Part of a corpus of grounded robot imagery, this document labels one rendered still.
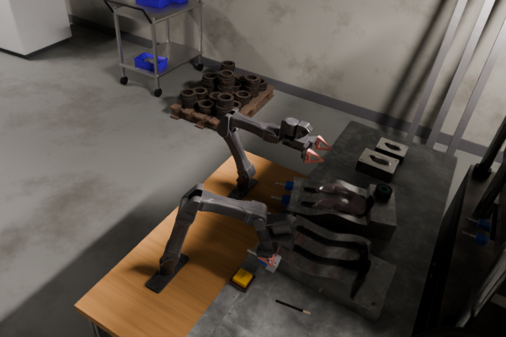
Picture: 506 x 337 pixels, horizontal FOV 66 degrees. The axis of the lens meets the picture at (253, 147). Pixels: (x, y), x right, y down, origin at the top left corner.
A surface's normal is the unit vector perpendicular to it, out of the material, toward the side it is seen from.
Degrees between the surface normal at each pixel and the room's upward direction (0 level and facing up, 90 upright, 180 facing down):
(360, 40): 90
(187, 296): 0
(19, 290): 0
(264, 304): 0
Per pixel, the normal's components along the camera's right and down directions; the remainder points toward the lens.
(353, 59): -0.49, 0.48
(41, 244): 0.07, -0.80
